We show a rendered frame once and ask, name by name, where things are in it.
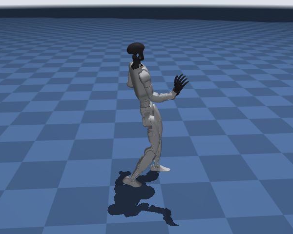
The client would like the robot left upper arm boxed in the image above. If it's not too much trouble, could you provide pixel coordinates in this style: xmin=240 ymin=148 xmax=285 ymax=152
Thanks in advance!
xmin=127 ymin=62 xmax=133 ymax=88

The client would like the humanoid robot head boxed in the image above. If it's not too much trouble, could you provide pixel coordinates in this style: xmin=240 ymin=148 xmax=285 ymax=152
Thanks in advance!
xmin=127 ymin=42 xmax=145 ymax=70

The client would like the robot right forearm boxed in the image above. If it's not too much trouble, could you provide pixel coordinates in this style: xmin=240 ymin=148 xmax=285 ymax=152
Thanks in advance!
xmin=150 ymin=90 xmax=177 ymax=103

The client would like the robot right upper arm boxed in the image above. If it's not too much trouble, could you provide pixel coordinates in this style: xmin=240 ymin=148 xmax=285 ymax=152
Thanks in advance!
xmin=138 ymin=70 xmax=159 ymax=100

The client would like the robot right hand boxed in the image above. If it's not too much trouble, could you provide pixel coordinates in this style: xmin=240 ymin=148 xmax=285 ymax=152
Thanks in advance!
xmin=173 ymin=74 xmax=189 ymax=96

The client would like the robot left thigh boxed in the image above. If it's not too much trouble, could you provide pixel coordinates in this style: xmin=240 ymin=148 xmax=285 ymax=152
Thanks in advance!
xmin=153 ymin=104 xmax=163 ymax=140

